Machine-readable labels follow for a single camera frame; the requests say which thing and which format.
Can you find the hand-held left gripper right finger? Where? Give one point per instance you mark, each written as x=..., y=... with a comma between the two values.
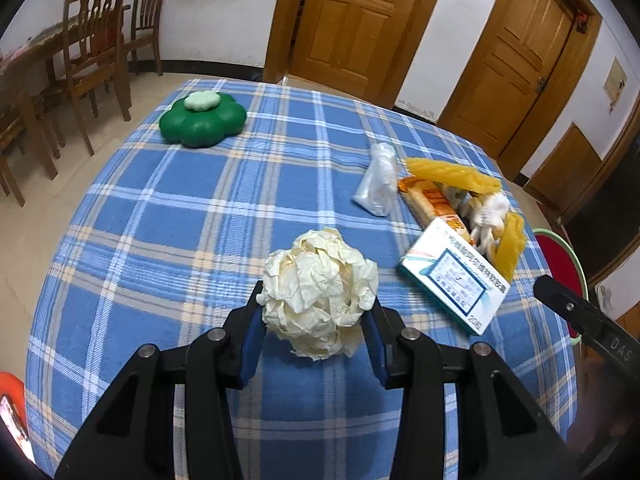
x=373, y=347

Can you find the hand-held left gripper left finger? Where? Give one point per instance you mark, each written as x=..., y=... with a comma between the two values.
x=252, y=350

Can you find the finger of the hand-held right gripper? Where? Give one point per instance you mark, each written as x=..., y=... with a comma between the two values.
x=562, y=300

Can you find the cream paper ball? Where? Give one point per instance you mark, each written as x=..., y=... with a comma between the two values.
x=315, y=290

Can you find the yellow foam fruit net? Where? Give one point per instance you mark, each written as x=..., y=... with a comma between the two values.
x=510, y=245
x=450, y=172

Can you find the green flower-shaped bin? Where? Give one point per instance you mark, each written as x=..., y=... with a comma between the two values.
x=200, y=122

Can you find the red stool with green rim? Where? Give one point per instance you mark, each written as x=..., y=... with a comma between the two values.
x=562, y=260

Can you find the white and teal medicine box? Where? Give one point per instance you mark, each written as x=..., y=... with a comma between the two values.
x=450, y=275

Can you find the white foam fruit net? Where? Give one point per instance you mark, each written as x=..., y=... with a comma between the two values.
x=487, y=212

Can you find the low wooden cabinet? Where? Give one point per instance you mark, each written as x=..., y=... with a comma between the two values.
x=567, y=165

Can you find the blue plaid tablecloth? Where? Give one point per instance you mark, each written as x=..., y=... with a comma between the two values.
x=200, y=220

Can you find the orange snack wrapper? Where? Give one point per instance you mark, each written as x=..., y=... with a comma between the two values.
x=432, y=205

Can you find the clear crumpled plastic bag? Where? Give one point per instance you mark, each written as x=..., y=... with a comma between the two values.
x=376, y=185

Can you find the orange plastic object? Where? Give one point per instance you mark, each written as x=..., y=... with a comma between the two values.
x=10, y=387

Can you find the wooden panel door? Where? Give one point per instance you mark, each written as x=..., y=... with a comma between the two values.
x=515, y=55
x=350, y=20

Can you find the red door ornament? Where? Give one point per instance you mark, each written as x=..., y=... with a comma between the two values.
x=581, y=21

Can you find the wooden dining table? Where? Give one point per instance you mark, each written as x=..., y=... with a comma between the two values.
x=30, y=55

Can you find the beige wall panel box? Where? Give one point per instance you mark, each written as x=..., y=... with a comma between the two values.
x=615, y=82

